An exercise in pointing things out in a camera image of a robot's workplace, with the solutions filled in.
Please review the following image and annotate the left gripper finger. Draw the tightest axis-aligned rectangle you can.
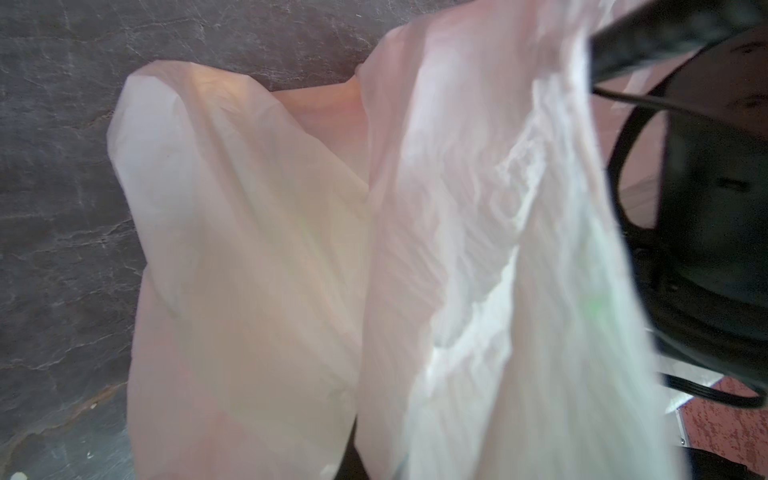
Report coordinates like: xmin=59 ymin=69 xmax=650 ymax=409
xmin=334 ymin=421 xmax=369 ymax=480

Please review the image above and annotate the white plastic bag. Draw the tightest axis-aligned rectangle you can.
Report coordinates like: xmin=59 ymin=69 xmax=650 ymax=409
xmin=108 ymin=1 xmax=685 ymax=479

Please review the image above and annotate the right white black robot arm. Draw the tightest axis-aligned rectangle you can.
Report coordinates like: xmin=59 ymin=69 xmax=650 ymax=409
xmin=590 ymin=1 xmax=767 ymax=409

